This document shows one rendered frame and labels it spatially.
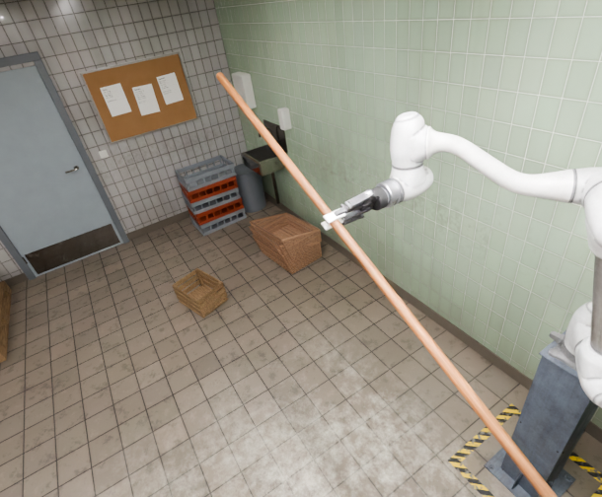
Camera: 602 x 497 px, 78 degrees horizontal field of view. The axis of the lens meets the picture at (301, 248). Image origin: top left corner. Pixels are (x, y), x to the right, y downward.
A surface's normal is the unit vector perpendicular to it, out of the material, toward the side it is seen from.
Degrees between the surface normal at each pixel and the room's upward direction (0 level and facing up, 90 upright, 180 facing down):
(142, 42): 90
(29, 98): 90
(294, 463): 0
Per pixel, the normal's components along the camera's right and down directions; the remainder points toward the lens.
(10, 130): 0.53, 0.43
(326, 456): -0.13, -0.81
